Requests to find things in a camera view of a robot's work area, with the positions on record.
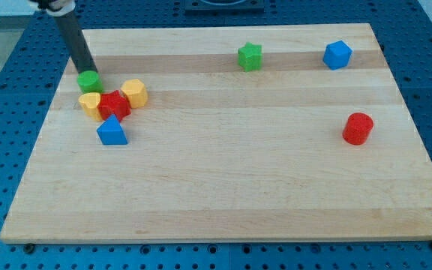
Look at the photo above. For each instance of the robot arm end with white collar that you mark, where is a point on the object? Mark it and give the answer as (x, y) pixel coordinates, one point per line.
(55, 8)

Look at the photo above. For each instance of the wooden board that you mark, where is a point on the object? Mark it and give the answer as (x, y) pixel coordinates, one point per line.
(222, 155)

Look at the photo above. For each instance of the green star block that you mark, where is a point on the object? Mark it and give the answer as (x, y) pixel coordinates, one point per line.
(250, 57)

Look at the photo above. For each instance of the red star block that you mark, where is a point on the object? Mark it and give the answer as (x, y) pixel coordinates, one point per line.
(113, 103)

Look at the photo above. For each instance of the yellow hexagon block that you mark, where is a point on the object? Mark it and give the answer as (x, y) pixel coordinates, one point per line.
(134, 90)

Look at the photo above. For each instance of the blue triangle block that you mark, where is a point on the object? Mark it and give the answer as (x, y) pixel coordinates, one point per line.
(110, 132)

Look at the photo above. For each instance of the yellow heart block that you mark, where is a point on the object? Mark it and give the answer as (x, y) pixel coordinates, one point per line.
(89, 103)

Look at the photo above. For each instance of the green cylinder block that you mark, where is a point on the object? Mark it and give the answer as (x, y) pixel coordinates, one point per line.
(89, 81)

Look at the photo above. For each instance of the red cylinder block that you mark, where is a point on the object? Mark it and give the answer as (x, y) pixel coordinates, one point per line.
(358, 128)

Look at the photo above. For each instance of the blue cube block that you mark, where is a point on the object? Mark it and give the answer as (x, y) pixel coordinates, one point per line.
(337, 55)

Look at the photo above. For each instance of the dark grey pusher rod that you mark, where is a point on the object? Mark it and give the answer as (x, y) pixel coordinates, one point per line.
(75, 42)

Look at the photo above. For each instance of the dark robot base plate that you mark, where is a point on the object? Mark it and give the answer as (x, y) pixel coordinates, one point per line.
(205, 6)

